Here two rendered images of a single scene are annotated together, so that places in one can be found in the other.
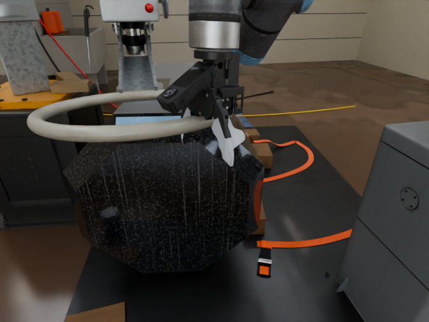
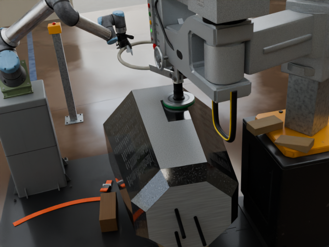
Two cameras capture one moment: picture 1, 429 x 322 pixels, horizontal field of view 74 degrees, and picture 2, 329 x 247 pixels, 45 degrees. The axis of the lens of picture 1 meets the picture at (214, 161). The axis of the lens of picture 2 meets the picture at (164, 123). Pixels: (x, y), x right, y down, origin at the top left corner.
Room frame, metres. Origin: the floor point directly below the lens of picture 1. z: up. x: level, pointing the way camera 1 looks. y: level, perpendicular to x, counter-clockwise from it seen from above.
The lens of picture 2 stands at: (3.74, 0.07, 2.06)
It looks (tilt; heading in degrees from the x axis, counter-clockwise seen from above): 29 degrees down; 176
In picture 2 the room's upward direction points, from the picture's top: 5 degrees counter-clockwise
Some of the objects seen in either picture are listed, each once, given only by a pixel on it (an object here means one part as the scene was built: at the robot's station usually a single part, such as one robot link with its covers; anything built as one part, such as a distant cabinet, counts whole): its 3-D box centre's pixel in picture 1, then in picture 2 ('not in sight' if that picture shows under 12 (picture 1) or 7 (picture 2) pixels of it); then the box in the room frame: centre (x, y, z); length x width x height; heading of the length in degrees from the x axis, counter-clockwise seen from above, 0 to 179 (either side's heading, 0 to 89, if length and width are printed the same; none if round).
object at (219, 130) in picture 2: not in sight; (223, 111); (1.98, 0.50, 1.10); 0.23 x 0.03 x 0.32; 14
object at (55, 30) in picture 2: not in sight; (64, 74); (-0.25, -0.67, 0.54); 0.20 x 0.20 x 1.09; 6
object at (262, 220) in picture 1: (252, 210); (108, 211); (1.44, -0.24, 0.07); 0.30 x 0.12 x 0.12; 0
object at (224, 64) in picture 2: not in sight; (223, 58); (1.98, 0.50, 1.39); 0.19 x 0.19 x 0.20
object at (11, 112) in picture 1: (50, 151); (299, 178); (1.70, 1.09, 0.37); 0.66 x 0.66 x 0.74; 6
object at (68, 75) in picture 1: (69, 78); (293, 140); (1.88, 0.94, 0.80); 0.20 x 0.10 x 0.05; 45
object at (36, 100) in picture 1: (32, 92); (305, 128); (1.70, 1.09, 0.76); 0.49 x 0.49 x 0.05; 6
